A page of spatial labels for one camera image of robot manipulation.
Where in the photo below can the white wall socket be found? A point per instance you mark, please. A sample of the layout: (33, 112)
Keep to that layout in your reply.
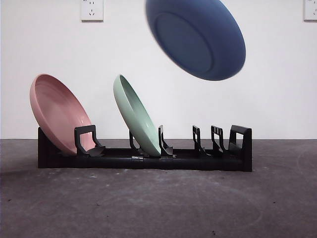
(310, 10)
(92, 11)

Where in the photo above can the black dish rack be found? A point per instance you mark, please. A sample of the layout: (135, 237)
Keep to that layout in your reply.
(198, 164)

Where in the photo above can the blue plate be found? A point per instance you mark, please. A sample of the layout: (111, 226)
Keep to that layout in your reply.
(198, 39)

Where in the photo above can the green plate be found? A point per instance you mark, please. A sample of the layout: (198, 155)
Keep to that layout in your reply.
(133, 116)

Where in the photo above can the pink plate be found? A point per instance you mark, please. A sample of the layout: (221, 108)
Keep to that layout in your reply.
(57, 111)

